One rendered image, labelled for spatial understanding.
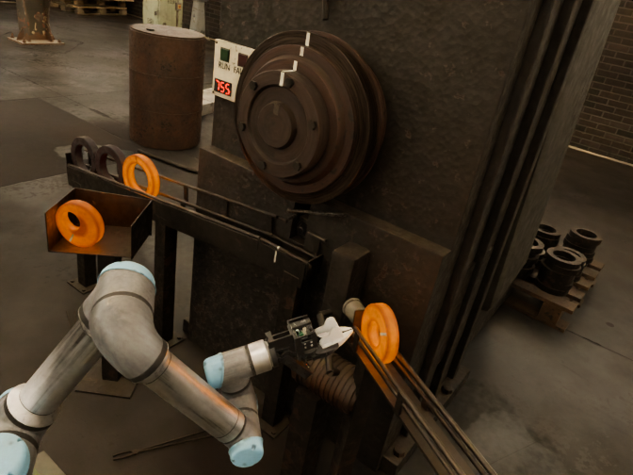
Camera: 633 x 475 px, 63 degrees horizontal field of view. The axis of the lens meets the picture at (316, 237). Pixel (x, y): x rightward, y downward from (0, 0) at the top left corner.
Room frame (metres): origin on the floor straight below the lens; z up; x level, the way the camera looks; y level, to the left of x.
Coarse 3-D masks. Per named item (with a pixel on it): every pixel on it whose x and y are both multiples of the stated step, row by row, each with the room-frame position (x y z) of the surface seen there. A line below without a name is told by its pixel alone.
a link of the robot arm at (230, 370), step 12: (240, 348) 0.95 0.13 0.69; (204, 360) 0.92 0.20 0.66; (216, 360) 0.92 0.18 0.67; (228, 360) 0.92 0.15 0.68; (240, 360) 0.92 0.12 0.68; (204, 372) 0.90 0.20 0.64; (216, 372) 0.89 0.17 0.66; (228, 372) 0.90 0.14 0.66; (240, 372) 0.91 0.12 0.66; (252, 372) 0.92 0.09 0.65; (216, 384) 0.88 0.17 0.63; (228, 384) 0.90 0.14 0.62; (240, 384) 0.91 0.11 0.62
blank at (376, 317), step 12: (372, 312) 1.10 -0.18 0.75; (384, 312) 1.07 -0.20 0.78; (372, 324) 1.11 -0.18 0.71; (384, 324) 1.04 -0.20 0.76; (396, 324) 1.05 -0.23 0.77; (372, 336) 1.10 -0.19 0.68; (384, 336) 1.03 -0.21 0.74; (396, 336) 1.03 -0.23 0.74; (384, 348) 1.02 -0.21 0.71; (396, 348) 1.02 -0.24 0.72; (384, 360) 1.01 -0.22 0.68
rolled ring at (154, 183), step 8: (128, 160) 1.84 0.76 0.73; (136, 160) 1.82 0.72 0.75; (144, 160) 1.80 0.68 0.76; (128, 168) 1.85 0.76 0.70; (144, 168) 1.80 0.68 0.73; (152, 168) 1.80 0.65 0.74; (128, 176) 1.85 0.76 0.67; (152, 176) 1.78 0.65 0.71; (128, 184) 1.84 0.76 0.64; (136, 184) 1.86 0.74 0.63; (152, 184) 1.77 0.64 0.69; (152, 192) 1.77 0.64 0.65
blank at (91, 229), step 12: (72, 204) 1.40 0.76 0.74; (84, 204) 1.41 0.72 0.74; (60, 216) 1.41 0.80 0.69; (84, 216) 1.39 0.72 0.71; (96, 216) 1.40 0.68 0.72; (60, 228) 1.41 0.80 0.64; (72, 228) 1.41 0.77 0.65; (84, 228) 1.39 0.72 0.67; (96, 228) 1.39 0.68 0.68; (72, 240) 1.40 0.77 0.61; (84, 240) 1.40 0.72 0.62; (96, 240) 1.39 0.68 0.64
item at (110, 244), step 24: (72, 192) 1.54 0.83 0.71; (96, 192) 1.56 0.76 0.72; (48, 216) 1.37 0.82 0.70; (72, 216) 1.52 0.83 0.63; (120, 216) 1.57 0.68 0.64; (144, 216) 1.49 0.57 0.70; (48, 240) 1.36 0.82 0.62; (120, 240) 1.47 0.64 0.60; (144, 240) 1.49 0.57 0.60; (96, 384) 1.41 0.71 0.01; (120, 384) 1.43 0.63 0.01
